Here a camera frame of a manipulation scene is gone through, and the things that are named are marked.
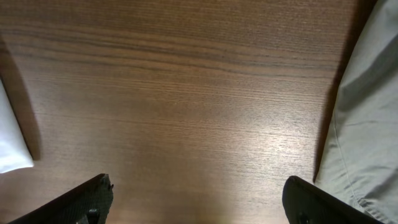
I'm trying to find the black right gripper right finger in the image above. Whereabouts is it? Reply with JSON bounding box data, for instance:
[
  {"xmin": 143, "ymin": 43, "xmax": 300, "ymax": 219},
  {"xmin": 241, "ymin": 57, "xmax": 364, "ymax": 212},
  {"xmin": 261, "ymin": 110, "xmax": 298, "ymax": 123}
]
[{"xmin": 282, "ymin": 175, "xmax": 382, "ymax": 224}]

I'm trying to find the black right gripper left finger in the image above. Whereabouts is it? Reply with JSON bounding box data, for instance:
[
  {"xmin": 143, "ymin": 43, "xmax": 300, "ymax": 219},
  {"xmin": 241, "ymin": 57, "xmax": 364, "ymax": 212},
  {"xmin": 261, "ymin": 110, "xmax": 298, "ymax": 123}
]
[{"xmin": 9, "ymin": 174, "xmax": 113, "ymax": 224}]

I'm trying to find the white t-shirt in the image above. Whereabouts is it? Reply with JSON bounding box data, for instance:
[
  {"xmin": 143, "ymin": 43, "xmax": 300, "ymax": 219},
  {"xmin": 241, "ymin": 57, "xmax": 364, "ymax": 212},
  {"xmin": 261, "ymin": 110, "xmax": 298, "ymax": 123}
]
[{"xmin": 0, "ymin": 82, "xmax": 34, "ymax": 174}]

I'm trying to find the grey-beige garment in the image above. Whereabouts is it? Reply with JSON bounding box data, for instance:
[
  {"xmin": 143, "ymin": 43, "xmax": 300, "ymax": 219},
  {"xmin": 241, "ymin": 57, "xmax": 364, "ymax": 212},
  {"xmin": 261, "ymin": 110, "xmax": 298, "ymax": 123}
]
[{"xmin": 315, "ymin": 0, "xmax": 397, "ymax": 223}]

